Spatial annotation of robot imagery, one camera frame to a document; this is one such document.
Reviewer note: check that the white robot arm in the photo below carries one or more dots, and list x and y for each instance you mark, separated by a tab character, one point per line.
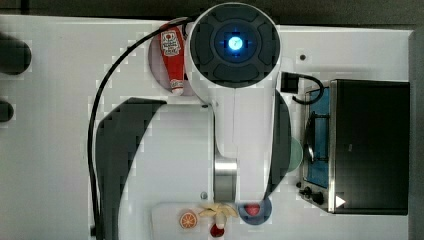
229	143

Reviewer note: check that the pink round plate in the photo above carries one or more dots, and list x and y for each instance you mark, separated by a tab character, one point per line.
159	71

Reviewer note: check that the peeled toy banana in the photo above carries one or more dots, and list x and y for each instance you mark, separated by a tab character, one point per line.
220	212

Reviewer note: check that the red ketchup bottle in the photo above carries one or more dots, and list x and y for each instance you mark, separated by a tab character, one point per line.
172	50

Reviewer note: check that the green mug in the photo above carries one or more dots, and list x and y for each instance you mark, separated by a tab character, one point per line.
296	155

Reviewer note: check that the red toy fruit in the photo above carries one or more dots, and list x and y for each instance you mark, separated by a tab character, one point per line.
252	209

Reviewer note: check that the orange slice toy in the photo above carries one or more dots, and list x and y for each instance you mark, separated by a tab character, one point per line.
188	220

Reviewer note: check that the blue bowl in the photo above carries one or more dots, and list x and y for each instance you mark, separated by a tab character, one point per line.
262	217

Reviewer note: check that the red strawberry toy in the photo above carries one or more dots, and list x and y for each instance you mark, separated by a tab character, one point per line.
216	232

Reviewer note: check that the black steel toaster oven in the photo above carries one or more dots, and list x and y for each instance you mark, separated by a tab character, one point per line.
356	147

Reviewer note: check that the black round object lower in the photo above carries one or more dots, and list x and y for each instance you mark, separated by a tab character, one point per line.
6	111

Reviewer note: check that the black round object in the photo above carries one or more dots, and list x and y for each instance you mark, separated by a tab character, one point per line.
15	55
6	111

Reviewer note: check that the black round object upper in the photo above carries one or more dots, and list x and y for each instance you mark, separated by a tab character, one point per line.
15	55

